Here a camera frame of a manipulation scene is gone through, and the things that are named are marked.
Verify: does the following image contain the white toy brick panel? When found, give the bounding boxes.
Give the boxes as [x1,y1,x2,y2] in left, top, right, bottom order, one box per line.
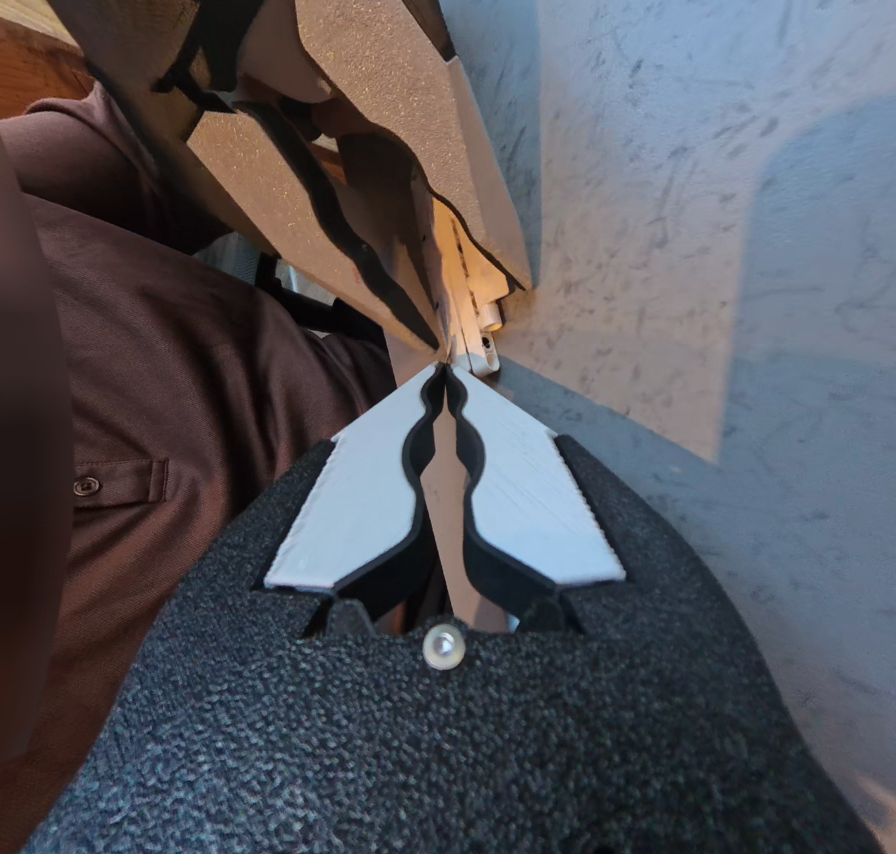
[402,196,511,379]

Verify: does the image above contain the grey desk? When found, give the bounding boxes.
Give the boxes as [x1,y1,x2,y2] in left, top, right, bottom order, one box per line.
[384,0,896,841]

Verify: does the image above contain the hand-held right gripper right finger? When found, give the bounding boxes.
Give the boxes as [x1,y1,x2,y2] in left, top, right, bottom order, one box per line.
[447,363,627,588]

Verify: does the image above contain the wooden post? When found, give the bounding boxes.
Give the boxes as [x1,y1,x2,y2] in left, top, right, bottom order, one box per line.
[0,18,95,122]

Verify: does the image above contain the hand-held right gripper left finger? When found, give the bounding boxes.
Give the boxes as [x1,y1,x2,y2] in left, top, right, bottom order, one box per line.
[263,361,449,595]

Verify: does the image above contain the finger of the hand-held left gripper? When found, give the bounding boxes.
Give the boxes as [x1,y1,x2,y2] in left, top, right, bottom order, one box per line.
[289,0,534,294]
[185,102,443,351]

